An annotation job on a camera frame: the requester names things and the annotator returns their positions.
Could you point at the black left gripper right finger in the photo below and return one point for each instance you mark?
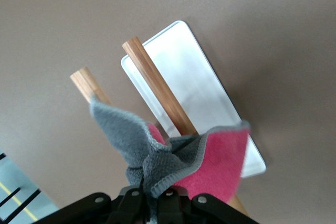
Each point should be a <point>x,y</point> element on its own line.
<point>183,211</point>

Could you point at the white rectangular rack base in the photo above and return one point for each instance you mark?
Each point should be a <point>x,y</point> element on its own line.
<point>194,77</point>

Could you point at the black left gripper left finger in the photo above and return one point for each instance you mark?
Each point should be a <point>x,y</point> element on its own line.
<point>105,211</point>

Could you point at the wooden rack rod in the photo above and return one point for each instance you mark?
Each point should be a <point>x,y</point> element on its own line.
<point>155,79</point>
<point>86,82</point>

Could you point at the pink and grey microfibre cloth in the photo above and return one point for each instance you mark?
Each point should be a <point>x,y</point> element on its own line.
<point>218,161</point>

